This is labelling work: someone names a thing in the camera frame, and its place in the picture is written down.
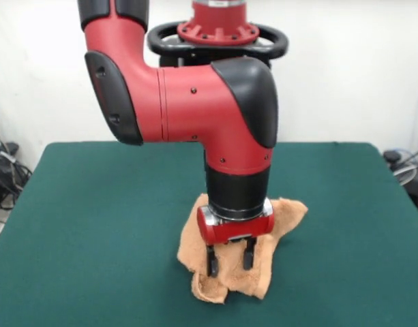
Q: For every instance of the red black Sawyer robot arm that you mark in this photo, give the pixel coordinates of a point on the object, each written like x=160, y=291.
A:
x=195, y=102

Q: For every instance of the dark green table cloth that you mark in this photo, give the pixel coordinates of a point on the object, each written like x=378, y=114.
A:
x=92, y=238

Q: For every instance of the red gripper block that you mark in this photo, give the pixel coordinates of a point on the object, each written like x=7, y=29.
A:
x=236, y=230

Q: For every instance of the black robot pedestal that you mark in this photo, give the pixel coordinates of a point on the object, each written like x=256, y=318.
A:
x=277, y=39

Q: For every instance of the tan terry towel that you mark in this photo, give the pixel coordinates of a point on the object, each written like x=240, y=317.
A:
x=229, y=269

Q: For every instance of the black oval device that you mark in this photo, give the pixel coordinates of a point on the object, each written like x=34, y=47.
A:
x=392, y=156

